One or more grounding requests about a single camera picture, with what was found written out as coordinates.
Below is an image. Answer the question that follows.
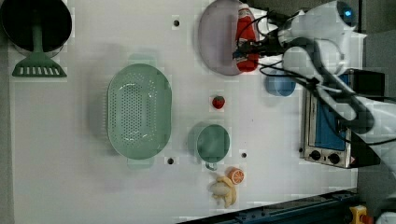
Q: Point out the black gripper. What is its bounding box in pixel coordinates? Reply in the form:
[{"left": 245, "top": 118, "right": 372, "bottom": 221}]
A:
[{"left": 233, "top": 30, "right": 285, "bottom": 59}]

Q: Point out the red ketchup bottle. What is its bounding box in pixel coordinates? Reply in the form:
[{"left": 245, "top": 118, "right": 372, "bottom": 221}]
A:
[{"left": 233, "top": 4, "right": 259, "bottom": 73}]

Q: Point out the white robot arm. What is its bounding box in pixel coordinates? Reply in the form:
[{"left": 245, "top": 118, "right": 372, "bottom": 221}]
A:
[{"left": 233, "top": 1, "right": 395, "bottom": 171}]

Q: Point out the grey oval plate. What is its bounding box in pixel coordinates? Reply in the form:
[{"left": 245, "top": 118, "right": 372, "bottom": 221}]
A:
[{"left": 197, "top": 0, "right": 242, "bottom": 76}]

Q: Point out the blue bowl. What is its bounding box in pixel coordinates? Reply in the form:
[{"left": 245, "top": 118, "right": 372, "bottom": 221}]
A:
[{"left": 264, "top": 70, "right": 296, "bottom": 97}]

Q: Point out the small red strawberry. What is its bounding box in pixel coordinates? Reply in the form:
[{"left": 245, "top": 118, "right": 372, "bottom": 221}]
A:
[{"left": 212, "top": 95, "right": 226, "bottom": 109}]

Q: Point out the orange half slice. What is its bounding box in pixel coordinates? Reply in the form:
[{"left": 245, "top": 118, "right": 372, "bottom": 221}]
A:
[{"left": 227, "top": 168, "right": 245, "bottom": 185}]

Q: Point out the green colander basket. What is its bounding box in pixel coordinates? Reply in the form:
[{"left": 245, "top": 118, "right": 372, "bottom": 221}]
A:
[{"left": 106, "top": 58, "right": 172, "bottom": 170}]

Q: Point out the peeled banana toy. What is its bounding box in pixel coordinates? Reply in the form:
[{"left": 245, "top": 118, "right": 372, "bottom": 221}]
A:
[{"left": 209, "top": 176, "right": 236, "bottom": 208}]

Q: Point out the green spatula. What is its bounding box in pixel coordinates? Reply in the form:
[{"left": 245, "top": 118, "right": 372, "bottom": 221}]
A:
[{"left": 12, "top": 23, "right": 66, "bottom": 77}]

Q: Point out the black pan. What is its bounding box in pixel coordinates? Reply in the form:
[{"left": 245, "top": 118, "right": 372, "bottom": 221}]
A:
[{"left": 1, "top": 0, "right": 72, "bottom": 52}]

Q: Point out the green cup with handle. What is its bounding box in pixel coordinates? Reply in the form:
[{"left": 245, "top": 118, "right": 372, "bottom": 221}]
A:
[{"left": 195, "top": 124, "right": 231, "bottom": 171}]

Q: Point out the blue metal frame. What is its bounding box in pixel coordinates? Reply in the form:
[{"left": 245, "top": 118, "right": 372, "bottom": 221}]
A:
[{"left": 177, "top": 190, "right": 360, "bottom": 224}]

